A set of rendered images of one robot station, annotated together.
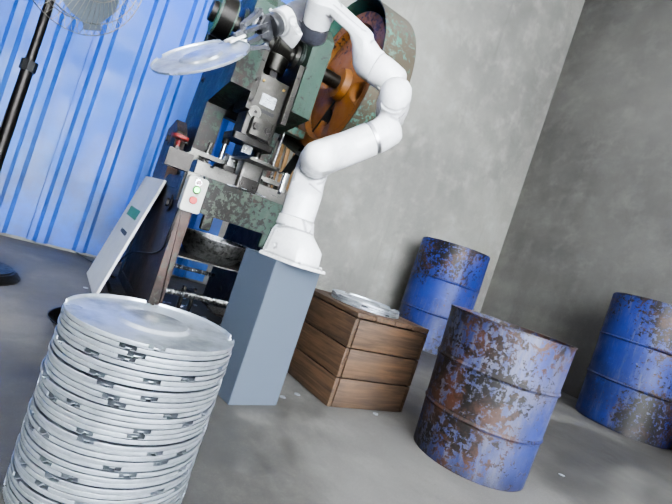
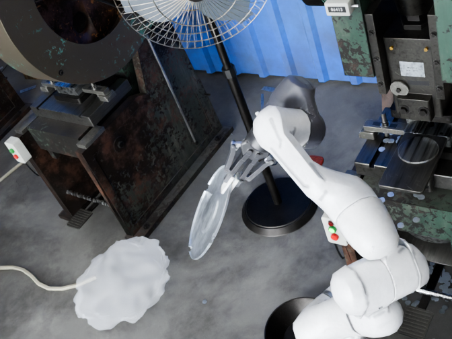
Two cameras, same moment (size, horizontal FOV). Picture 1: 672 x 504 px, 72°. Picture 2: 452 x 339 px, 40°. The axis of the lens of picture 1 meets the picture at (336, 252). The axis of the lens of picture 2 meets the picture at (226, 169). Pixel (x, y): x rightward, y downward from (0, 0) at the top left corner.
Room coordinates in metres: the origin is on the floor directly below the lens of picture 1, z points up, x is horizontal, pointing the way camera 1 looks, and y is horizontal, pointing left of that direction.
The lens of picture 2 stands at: (1.16, -0.78, 2.17)
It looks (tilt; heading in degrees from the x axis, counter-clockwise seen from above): 39 degrees down; 78
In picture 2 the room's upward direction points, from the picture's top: 23 degrees counter-clockwise
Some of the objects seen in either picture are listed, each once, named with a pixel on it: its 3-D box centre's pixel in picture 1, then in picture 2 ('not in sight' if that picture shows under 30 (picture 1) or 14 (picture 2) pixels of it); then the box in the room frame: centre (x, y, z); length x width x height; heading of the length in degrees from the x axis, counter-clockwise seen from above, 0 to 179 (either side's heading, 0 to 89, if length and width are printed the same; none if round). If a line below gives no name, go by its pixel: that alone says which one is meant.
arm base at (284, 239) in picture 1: (297, 241); not in sight; (1.44, 0.12, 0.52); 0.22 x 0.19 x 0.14; 43
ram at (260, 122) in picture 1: (262, 108); (418, 67); (2.08, 0.52, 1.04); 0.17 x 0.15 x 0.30; 32
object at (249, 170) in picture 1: (250, 176); (415, 174); (1.97, 0.45, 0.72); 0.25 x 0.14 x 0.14; 32
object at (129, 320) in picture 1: (154, 322); not in sight; (0.81, 0.27, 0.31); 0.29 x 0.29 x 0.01
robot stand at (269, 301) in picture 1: (261, 326); not in sight; (1.47, 0.15, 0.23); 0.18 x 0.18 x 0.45; 43
